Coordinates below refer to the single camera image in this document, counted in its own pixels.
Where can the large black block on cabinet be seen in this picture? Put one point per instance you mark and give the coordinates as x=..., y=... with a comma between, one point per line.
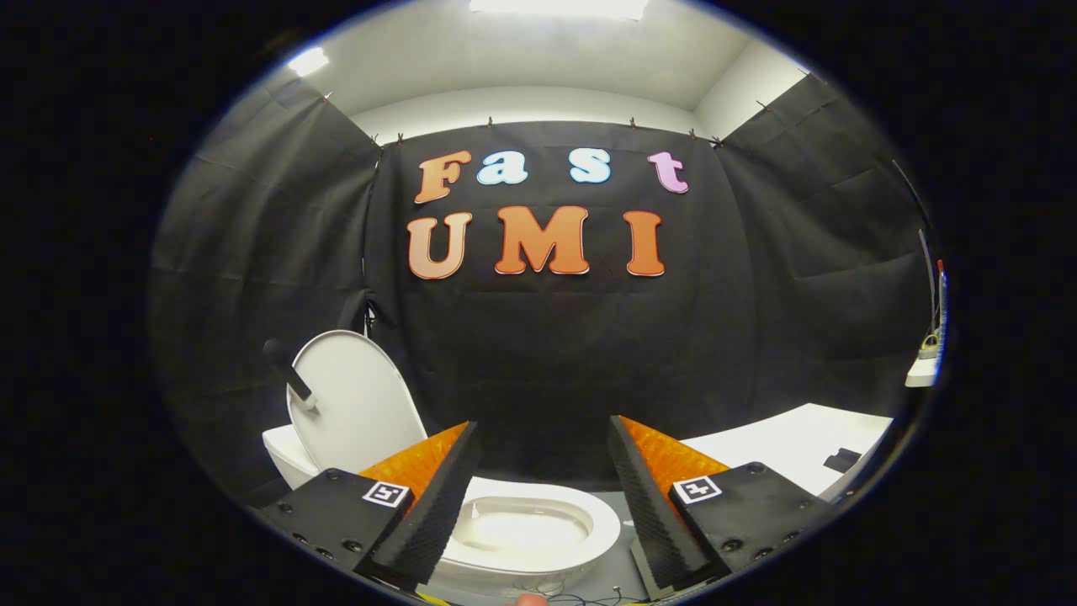
x=841, y=459

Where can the white drawer cabinet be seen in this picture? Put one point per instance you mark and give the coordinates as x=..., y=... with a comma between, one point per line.
x=782, y=446

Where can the white toilet lid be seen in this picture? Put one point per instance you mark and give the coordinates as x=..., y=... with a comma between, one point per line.
x=362, y=404

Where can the small ceiling light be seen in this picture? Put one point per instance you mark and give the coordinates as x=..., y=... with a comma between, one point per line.
x=308, y=61

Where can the large ceiling light panel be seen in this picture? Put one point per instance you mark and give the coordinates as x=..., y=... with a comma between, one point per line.
x=559, y=7

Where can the red tipped thin tool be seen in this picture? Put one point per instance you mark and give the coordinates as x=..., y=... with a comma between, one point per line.
x=939, y=295

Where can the white toilet bowl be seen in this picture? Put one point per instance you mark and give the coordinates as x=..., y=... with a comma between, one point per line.
x=538, y=530

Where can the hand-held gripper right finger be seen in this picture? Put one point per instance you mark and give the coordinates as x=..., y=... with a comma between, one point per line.
x=644, y=497

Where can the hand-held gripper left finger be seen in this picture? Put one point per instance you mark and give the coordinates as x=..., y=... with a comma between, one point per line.
x=437, y=497

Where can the black backdrop cloth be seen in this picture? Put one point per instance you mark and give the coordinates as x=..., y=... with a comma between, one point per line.
x=547, y=353

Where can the white wall shelf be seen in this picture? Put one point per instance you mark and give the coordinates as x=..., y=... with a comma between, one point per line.
x=921, y=372

